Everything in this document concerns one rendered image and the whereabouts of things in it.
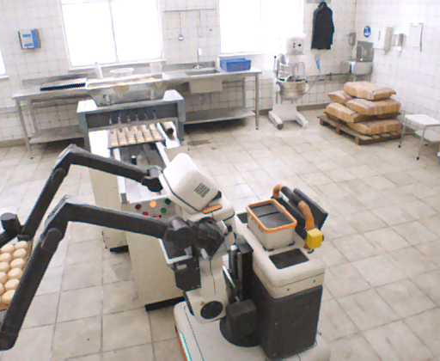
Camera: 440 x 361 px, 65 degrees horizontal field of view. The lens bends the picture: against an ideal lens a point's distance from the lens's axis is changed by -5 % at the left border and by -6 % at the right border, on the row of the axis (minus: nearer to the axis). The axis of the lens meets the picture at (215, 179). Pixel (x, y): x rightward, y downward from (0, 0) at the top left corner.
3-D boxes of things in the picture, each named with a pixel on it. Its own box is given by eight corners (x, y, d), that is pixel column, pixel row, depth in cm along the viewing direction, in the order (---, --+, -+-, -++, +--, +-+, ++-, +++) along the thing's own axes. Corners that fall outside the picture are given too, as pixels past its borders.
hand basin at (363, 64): (383, 98, 554) (392, 27, 506) (363, 100, 546) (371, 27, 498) (348, 86, 641) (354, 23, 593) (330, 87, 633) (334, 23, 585)
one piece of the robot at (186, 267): (192, 247, 167) (188, 208, 158) (211, 286, 144) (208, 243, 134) (159, 256, 163) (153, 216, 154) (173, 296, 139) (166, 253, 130)
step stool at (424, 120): (447, 157, 430) (455, 123, 410) (417, 160, 426) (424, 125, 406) (426, 144, 470) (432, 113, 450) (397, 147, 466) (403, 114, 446)
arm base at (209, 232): (225, 237, 118) (214, 219, 129) (206, 229, 115) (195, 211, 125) (211, 258, 120) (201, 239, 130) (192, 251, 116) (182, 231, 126)
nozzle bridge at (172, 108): (87, 144, 272) (78, 100, 257) (178, 131, 290) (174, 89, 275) (85, 160, 244) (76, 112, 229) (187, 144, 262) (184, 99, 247)
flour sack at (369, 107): (363, 118, 461) (365, 105, 454) (344, 109, 497) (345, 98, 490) (404, 112, 482) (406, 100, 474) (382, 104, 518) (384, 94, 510)
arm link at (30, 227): (69, 174, 139) (71, 159, 148) (54, 168, 136) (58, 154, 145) (29, 247, 153) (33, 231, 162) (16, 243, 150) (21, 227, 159)
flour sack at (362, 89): (339, 92, 528) (340, 82, 520) (361, 90, 540) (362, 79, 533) (374, 103, 467) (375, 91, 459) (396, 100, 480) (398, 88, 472)
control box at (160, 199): (132, 222, 197) (129, 200, 191) (175, 214, 203) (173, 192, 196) (133, 225, 193) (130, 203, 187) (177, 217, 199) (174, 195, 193)
